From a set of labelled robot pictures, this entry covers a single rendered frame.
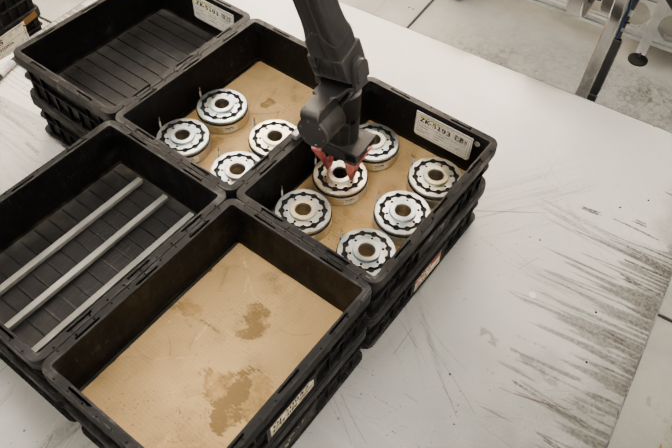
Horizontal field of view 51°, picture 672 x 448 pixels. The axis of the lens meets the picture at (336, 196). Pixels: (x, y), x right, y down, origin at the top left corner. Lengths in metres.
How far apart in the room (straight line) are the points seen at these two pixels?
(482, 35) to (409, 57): 1.32
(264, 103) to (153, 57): 0.29
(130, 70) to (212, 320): 0.66
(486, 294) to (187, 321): 0.57
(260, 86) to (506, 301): 0.68
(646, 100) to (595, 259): 1.61
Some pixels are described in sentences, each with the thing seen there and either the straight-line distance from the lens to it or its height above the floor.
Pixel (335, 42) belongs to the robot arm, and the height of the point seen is 1.18.
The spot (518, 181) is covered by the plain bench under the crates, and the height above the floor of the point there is 0.70.
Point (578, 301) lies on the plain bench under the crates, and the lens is 1.43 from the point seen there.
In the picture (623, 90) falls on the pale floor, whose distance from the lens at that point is 3.05.
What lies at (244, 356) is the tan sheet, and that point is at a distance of 1.14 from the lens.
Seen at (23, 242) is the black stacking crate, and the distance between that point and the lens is 1.35.
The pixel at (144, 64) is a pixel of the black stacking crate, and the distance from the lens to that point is 1.63.
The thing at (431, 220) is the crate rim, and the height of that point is 0.93.
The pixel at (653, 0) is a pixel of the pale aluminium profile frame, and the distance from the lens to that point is 3.07.
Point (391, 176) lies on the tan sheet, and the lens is 1.36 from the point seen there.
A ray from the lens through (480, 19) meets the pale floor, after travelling 3.23.
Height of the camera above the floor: 1.84
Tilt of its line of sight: 50 degrees down
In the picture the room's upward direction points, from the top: 3 degrees clockwise
